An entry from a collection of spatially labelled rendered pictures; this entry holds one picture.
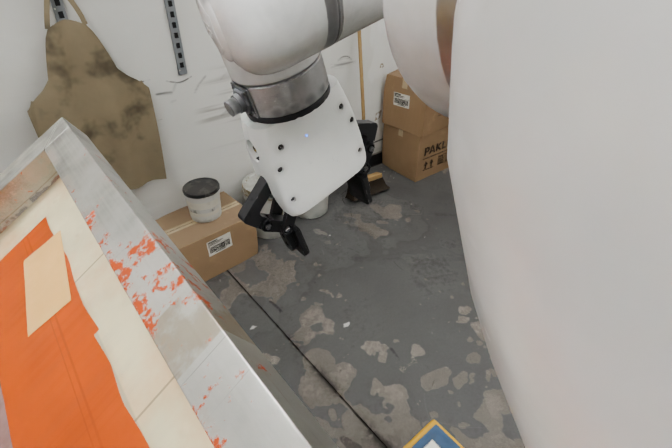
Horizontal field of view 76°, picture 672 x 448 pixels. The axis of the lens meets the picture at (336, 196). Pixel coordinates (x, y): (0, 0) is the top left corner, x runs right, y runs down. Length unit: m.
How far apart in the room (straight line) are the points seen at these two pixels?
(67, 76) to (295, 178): 2.01
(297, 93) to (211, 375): 0.20
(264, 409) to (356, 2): 0.21
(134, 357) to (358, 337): 1.96
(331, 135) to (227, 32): 0.18
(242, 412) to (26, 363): 0.25
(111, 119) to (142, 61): 0.33
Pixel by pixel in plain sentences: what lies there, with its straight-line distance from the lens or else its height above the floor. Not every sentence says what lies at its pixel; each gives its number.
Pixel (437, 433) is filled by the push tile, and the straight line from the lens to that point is 0.92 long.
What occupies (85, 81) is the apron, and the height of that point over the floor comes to 1.14.
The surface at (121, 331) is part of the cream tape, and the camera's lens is 0.38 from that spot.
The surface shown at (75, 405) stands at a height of 1.46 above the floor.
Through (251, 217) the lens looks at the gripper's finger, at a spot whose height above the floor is 1.53.
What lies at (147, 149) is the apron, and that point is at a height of 0.73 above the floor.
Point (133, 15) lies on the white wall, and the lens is 2.42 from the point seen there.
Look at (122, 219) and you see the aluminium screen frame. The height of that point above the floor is 1.55.
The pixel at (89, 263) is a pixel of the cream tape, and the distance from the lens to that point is 0.46.
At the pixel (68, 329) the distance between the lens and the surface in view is 0.44.
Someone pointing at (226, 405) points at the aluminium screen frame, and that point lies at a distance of 0.25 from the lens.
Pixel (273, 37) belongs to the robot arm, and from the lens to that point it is 0.23.
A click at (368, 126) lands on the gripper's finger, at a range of 0.45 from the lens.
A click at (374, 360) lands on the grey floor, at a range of 2.20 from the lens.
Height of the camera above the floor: 1.76
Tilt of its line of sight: 32 degrees down
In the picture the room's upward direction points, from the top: straight up
